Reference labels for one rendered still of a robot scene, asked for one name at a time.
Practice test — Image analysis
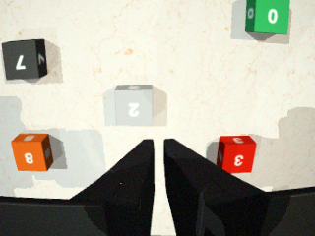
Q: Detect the orange block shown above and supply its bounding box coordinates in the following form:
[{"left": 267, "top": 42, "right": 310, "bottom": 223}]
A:
[{"left": 11, "top": 134, "right": 54, "bottom": 172}]

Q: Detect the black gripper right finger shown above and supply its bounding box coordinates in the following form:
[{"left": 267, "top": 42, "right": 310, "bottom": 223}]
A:
[{"left": 164, "top": 138, "right": 315, "bottom": 236}]

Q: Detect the green block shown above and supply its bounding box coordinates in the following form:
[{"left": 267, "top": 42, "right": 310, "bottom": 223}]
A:
[{"left": 244, "top": 0, "right": 290, "bottom": 35}]

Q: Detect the red block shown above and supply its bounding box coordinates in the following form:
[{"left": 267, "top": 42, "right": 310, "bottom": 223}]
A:
[{"left": 217, "top": 135, "right": 256, "bottom": 173}]

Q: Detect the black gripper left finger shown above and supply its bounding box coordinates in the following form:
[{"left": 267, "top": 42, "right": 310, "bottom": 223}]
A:
[{"left": 0, "top": 138, "right": 155, "bottom": 236}]

